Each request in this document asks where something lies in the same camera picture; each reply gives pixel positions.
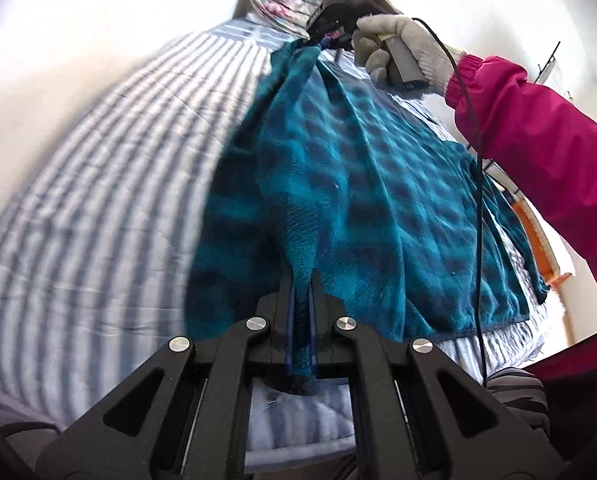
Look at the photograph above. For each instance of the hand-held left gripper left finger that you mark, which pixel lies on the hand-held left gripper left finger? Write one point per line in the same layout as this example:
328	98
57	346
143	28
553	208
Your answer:
290	340

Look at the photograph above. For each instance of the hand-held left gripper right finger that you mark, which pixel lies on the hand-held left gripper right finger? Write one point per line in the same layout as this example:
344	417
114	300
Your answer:
312	345

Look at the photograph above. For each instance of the person's right hand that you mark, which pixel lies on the person's right hand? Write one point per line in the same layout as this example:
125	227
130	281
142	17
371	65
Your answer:
428	45

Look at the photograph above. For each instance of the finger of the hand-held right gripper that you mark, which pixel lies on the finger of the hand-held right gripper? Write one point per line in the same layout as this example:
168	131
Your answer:
326	35

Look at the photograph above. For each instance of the orange box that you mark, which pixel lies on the orange box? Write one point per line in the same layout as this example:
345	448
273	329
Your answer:
533	240

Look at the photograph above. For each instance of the teal plaid fleece garment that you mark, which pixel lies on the teal plaid fleece garment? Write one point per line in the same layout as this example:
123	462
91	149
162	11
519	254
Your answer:
353	185

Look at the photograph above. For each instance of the person's striped pants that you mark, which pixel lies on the person's striped pants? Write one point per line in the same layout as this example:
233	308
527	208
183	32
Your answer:
518	390

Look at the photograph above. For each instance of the person's right forearm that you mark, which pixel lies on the person's right forearm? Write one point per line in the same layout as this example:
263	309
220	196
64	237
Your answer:
528	125

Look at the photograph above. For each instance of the blue white striped bedspread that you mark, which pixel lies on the blue white striped bedspread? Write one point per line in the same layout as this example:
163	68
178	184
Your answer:
103	185

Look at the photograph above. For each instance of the folded floral quilt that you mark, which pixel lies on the folded floral quilt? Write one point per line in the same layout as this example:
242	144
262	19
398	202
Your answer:
283	5

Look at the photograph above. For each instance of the person's pink jacket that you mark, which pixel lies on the person's pink jacket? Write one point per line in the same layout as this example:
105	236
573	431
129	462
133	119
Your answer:
578	400

